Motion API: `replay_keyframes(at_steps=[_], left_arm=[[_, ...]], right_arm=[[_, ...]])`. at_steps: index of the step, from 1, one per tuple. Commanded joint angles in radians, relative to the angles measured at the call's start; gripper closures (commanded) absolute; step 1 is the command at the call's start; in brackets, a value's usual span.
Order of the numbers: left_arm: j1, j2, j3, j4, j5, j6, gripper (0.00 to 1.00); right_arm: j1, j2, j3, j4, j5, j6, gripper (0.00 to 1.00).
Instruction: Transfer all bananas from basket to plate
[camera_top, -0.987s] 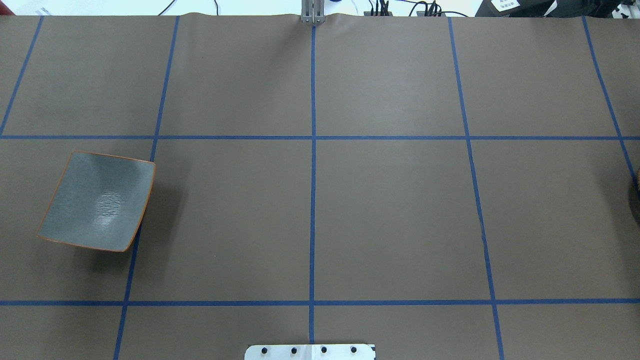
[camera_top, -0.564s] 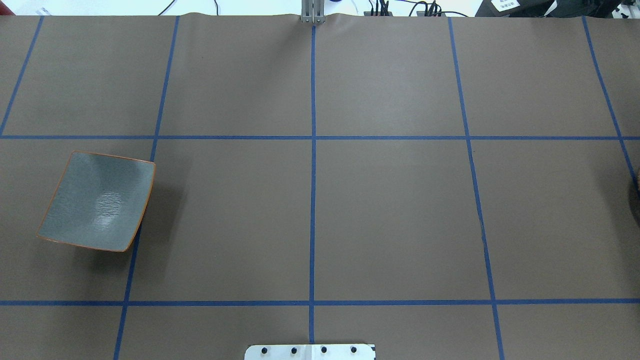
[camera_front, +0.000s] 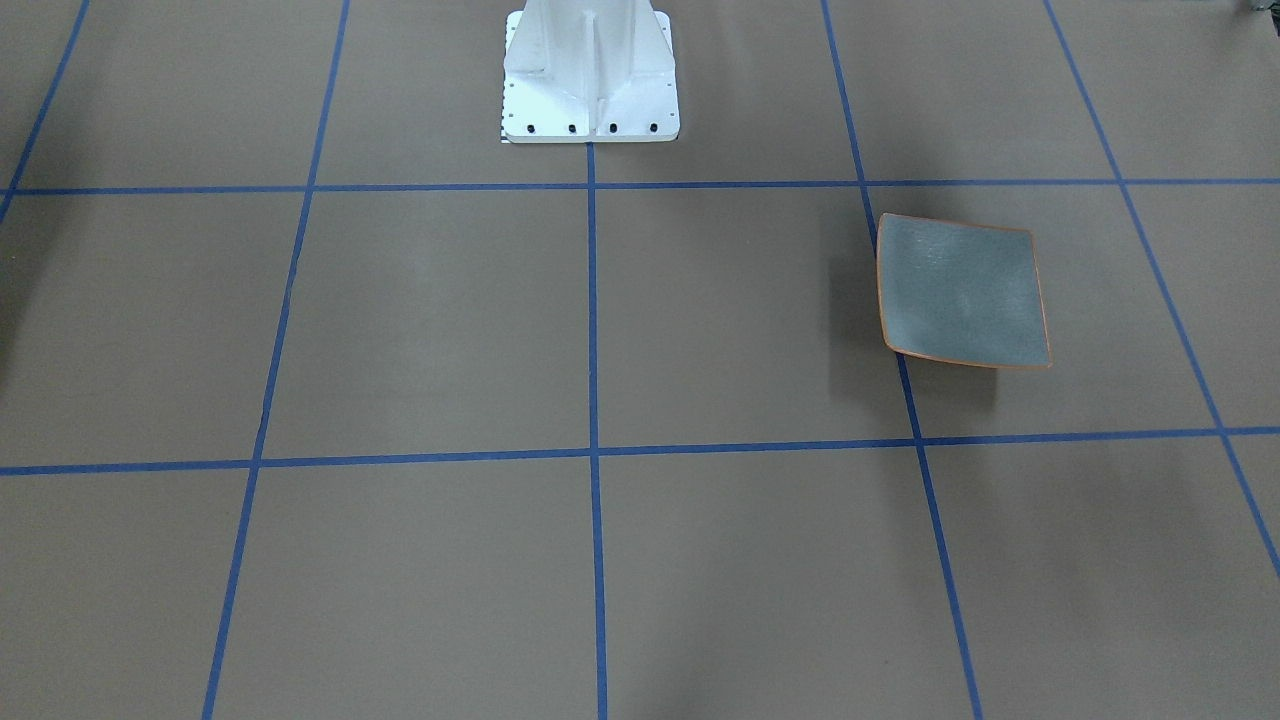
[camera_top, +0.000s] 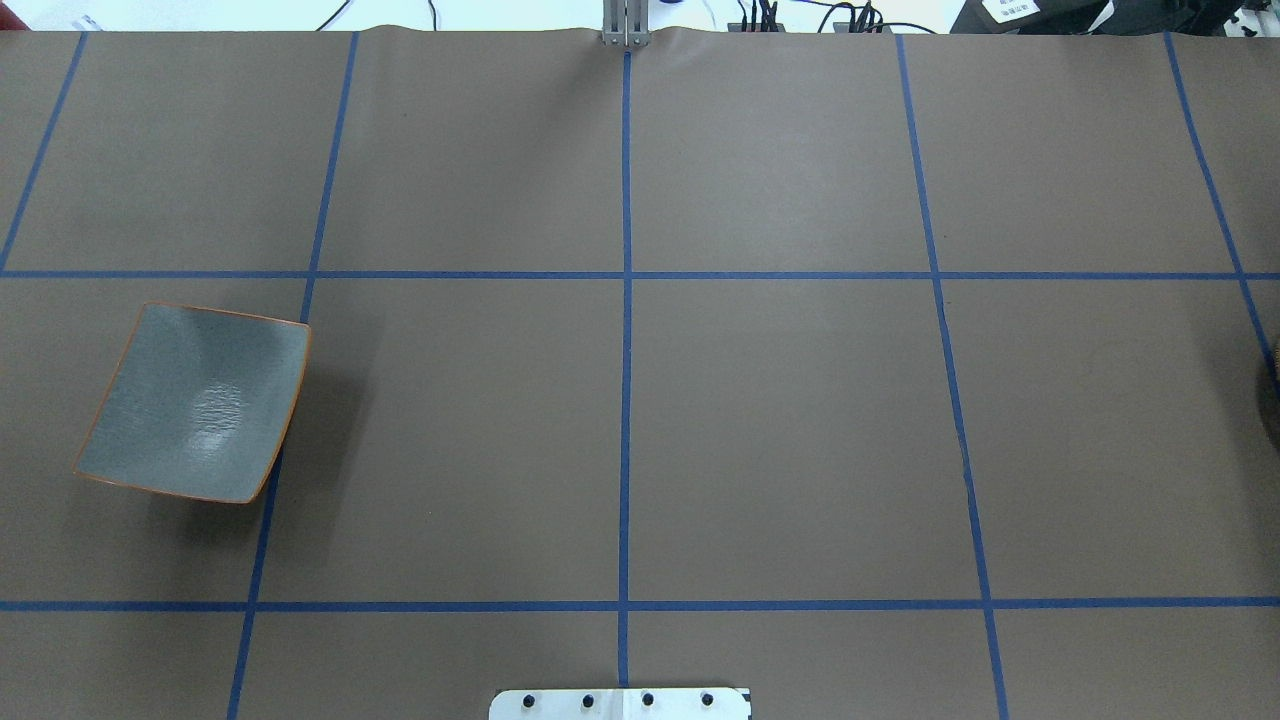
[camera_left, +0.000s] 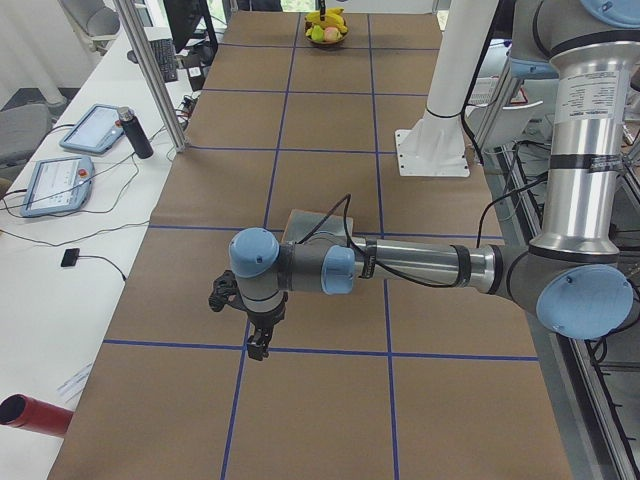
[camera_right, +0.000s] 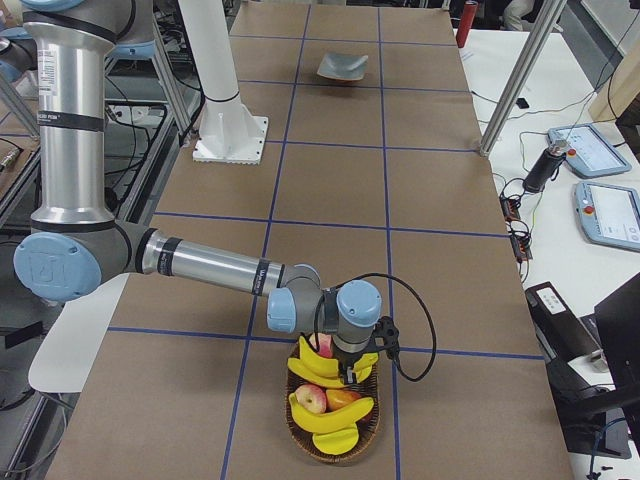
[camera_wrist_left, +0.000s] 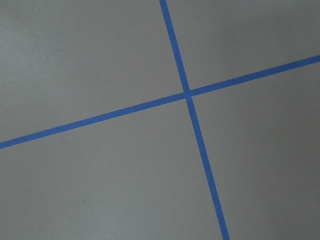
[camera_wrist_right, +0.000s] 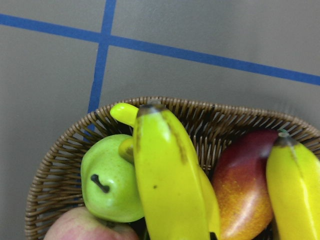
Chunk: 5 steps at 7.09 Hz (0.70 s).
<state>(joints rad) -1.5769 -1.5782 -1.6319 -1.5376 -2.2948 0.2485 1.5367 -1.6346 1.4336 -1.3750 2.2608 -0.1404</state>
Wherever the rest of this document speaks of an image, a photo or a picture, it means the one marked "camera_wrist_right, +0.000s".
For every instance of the green plastic pear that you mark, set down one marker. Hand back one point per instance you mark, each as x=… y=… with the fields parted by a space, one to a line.
x=108 y=182

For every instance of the pink red plastic apple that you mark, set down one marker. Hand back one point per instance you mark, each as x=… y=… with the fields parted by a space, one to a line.
x=79 y=224

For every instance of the yellow plastic banana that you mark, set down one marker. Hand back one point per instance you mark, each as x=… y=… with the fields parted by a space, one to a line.
x=170 y=175
x=125 y=113
x=293 y=182

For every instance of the brown wicker basket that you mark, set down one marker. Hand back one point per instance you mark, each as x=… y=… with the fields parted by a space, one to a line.
x=56 y=186

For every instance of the red orange plastic mango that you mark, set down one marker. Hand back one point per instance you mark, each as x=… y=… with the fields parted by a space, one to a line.
x=239 y=182

